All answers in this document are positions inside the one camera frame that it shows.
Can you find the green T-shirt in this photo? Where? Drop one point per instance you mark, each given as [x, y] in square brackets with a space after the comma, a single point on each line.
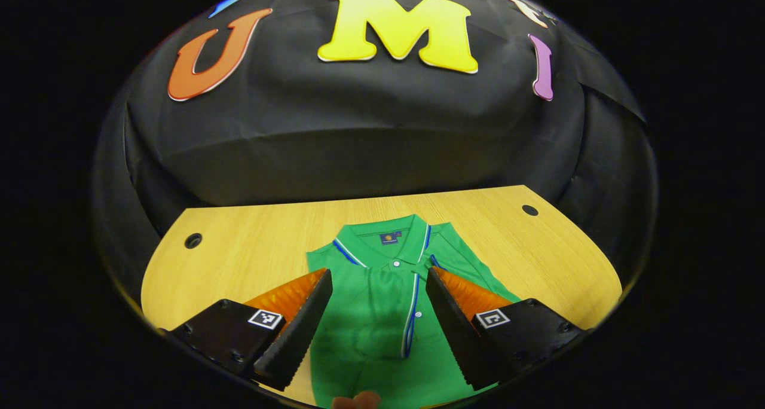
[370, 313]

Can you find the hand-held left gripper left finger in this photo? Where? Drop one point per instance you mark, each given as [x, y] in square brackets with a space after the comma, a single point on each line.
[296, 337]

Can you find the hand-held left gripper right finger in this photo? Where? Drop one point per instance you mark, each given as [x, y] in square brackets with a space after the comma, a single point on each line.
[454, 331]

